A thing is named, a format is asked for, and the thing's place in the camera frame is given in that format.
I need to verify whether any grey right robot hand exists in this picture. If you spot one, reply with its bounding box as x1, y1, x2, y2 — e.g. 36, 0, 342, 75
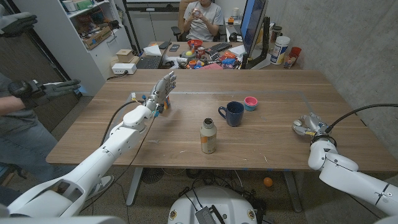
292, 112, 330, 139

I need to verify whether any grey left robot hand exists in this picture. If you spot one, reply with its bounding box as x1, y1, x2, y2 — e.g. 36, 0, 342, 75
146, 70, 177, 118

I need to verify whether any pink stacking cup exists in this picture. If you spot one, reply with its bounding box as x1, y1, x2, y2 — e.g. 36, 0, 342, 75
243, 96, 259, 112

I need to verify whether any beige open bottle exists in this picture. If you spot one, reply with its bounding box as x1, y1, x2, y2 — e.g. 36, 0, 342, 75
200, 118, 218, 155

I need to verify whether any black laptop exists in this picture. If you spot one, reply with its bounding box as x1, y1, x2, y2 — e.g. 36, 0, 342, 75
136, 39, 172, 70

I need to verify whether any white crumpled paper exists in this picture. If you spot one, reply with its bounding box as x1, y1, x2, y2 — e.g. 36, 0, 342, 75
142, 44, 163, 57

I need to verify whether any white box device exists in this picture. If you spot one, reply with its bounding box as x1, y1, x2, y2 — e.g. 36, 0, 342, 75
111, 63, 137, 75

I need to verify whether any small plain cardboard box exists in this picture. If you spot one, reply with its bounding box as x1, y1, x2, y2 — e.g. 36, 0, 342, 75
115, 49, 135, 63

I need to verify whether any clear glass with items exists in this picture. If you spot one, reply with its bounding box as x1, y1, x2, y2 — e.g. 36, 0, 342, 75
282, 52, 296, 69

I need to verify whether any black keyboard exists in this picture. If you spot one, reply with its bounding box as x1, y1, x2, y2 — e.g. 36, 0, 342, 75
205, 42, 233, 53

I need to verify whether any navy blue mug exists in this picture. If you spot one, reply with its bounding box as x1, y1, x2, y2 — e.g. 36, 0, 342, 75
218, 101, 245, 128

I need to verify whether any seated person grey t-shirt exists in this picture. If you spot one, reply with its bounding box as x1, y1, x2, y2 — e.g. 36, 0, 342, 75
183, 0, 224, 42

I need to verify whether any white round canister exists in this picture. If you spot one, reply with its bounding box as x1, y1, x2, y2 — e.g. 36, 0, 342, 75
270, 35, 291, 65

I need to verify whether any cardboard box with print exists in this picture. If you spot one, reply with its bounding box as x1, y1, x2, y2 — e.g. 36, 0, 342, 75
83, 25, 113, 50

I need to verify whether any round floor fan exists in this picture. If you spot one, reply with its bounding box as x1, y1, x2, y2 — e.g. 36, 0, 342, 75
141, 167, 165, 184

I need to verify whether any white shelf unit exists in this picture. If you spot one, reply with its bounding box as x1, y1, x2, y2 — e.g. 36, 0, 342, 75
12, 0, 133, 96

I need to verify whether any dark lidded jar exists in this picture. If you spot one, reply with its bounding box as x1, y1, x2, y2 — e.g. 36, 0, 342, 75
270, 26, 283, 43

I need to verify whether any grey black tracking glove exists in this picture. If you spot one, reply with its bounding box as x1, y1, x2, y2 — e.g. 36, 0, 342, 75
7, 78, 81, 109
0, 11, 38, 37

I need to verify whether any computer monitor on stand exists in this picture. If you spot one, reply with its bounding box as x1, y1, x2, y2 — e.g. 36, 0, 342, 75
241, 0, 271, 70

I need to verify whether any white robot torso base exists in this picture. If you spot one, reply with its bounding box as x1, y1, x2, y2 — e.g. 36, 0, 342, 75
167, 185, 258, 224

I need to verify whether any standing person in jeans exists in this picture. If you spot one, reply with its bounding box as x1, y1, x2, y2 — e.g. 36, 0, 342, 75
0, 73, 114, 200

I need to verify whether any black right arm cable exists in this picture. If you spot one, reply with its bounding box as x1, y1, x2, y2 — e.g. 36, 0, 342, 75
325, 103, 398, 133

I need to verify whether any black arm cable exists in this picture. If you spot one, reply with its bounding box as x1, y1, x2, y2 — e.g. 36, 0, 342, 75
99, 100, 147, 147
325, 103, 398, 133

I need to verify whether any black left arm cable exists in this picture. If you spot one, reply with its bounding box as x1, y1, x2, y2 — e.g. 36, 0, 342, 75
99, 100, 147, 147

